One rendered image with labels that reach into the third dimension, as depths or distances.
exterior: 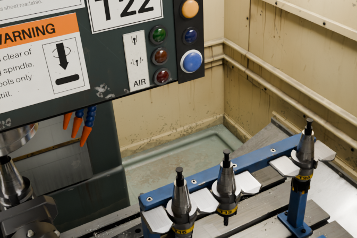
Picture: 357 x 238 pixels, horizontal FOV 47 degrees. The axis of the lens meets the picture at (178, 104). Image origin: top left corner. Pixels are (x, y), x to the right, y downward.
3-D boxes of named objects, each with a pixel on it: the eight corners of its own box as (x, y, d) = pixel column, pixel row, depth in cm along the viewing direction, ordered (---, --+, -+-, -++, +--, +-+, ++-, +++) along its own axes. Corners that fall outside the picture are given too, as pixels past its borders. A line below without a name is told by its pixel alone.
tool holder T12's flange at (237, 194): (232, 183, 95) (232, 175, 94) (245, 201, 90) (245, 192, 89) (207, 191, 93) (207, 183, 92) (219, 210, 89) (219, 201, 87)
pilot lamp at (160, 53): (169, 62, 58) (168, 48, 57) (154, 66, 58) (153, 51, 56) (167, 60, 59) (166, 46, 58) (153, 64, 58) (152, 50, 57)
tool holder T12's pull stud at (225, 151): (228, 160, 88) (228, 147, 86) (231, 165, 87) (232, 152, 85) (221, 162, 87) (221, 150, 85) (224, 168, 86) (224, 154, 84)
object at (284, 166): (304, 173, 96) (305, 170, 95) (286, 181, 94) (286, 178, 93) (285, 156, 101) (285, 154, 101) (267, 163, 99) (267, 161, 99)
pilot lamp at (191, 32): (198, 42, 59) (198, 27, 58) (185, 45, 58) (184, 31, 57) (196, 40, 60) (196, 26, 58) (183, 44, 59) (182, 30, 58)
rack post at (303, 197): (313, 232, 119) (328, 152, 103) (298, 240, 117) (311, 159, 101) (290, 210, 127) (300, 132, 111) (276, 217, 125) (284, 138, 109)
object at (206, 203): (223, 208, 88) (223, 205, 87) (202, 218, 86) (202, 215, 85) (206, 188, 93) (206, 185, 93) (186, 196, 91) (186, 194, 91)
